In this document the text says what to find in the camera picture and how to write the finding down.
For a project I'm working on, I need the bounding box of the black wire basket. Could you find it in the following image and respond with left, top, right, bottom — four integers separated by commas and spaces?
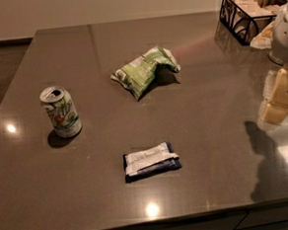
219, 0, 285, 45

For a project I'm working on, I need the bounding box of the blue rxbar wrapper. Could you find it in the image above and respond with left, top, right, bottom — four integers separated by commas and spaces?
123, 141, 182, 184

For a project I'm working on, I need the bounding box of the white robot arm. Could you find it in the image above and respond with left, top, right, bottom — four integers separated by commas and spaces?
258, 0, 288, 125

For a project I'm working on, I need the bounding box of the green crumpled chip bag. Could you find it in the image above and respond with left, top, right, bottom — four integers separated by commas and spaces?
110, 45, 181, 101

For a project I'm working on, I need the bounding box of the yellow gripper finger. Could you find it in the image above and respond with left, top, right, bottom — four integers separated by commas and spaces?
259, 67, 288, 125

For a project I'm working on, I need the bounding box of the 7up soda can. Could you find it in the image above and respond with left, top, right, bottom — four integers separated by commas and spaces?
39, 86, 83, 138

